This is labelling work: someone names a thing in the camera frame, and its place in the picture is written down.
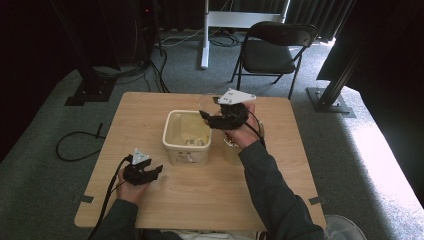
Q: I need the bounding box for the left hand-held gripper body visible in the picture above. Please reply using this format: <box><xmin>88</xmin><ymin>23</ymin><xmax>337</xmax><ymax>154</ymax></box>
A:
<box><xmin>122</xmin><ymin>148</ymin><xmax>158</xmax><ymax>187</ymax></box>

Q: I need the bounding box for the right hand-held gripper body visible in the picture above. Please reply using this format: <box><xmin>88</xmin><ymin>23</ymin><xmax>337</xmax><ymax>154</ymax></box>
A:
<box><xmin>211</xmin><ymin>87</ymin><xmax>257</xmax><ymax>131</ymax></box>

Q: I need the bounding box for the cream plastic bin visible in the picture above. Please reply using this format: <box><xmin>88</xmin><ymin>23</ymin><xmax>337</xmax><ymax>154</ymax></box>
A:
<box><xmin>161</xmin><ymin>109</ymin><xmax>213</xmax><ymax>168</ymax></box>

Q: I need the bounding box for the person's left hand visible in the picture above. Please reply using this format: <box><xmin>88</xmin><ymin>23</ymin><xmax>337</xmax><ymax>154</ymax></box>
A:
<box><xmin>115</xmin><ymin>175</ymin><xmax>150</xmax><ymax>205</ymax></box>

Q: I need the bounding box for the person's right hand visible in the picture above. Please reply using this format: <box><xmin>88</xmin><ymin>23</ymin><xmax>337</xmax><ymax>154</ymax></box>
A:
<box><xmin>223</xmin><ymin>102</ymin><xmax>265</xmax><ymax>150</ymax></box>

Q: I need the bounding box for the grey tape strip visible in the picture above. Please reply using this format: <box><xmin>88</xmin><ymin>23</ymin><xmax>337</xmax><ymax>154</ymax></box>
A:
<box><xmin>72</xmin><ymin>194</ymin><xmax>95</xmax><ymax>205</ymax></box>
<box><xmin>307</xmin><ymin>195</ymin><xmax>328</xmax><ymax>206</ymax></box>

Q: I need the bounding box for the black folding chair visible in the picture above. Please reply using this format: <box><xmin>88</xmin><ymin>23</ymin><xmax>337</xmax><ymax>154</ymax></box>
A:
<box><xmin>229</xmin><ymin>21</ymin><xmax>319</xmax><ymax>101</ymax></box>

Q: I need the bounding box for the black metal stand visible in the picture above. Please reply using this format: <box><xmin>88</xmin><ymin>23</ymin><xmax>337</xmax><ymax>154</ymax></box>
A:
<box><xmin>305</xmin><ymin>39</ymin><xmax>357</xmax><ymax>119</ymax></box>
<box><xmin>49</xmin><ymin>0</ymin><xmax>118</xmax><ymax>108</ymax></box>

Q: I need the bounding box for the dark curtain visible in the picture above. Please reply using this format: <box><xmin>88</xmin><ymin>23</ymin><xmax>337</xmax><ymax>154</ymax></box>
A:
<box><xmin>286</xmin><ymin>0</ymin><xmax>356</xmax><ymax>42</ymax></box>

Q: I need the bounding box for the right hand-held gripper cable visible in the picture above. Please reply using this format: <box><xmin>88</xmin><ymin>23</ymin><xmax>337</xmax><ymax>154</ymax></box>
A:
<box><xmin>244</xmin><ymin>110</ymin><xmax>268</xmax><ymax>148</ymax></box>

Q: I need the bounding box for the hand-held gripper cable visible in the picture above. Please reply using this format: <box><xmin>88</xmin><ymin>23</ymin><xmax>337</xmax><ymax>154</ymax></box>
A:
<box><xmin>86</xmin><ymin>153</ymin><xmax>134</xmax><ymax>240</ymax></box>
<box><xmin>244</xmin><ymin>110</ymin><xmax>268</xmax><ymax>148</ymax></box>

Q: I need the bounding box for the left hand-held gripper cable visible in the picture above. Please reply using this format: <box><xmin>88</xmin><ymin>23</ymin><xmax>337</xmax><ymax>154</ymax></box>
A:
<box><xmin>86</xmin><ymin>153</ymin><xmax>134</xmax><ymax>240</ymax></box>

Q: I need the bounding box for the black floor cable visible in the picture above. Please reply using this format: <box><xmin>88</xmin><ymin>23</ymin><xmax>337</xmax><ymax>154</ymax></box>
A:
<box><xmin>55</xmin><ymin>122</ymin><xmax>107</xmax><ymax>163</ymax></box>

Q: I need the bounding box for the white desk frame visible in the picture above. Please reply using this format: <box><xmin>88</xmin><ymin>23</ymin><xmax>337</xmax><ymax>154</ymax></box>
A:
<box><xmin>199</xmin><ymin>0</ymin><xmax>291</xmax><ymax>70</ymax></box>

